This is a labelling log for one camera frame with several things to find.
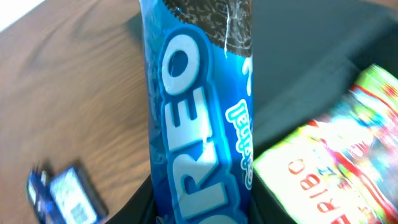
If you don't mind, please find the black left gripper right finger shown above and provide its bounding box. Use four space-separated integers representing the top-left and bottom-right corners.
248 179 296 224

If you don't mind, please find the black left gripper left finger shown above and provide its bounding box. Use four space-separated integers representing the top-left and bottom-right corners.
106 175 157 224

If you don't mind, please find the green Haribo worms bag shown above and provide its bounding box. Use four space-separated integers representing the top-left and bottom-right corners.
254 65 397 223

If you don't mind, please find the blue Oreo cookie pack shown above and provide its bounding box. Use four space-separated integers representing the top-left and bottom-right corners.
140 0 254 223

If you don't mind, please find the small blue barcode box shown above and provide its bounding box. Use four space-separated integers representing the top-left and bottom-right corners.
49 165 108 224

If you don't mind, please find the dark blue snack wrapper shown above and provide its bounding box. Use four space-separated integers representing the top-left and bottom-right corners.
24 161 67 224

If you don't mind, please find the dark green open box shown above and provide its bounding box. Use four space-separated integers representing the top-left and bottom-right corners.
125 0 398 224

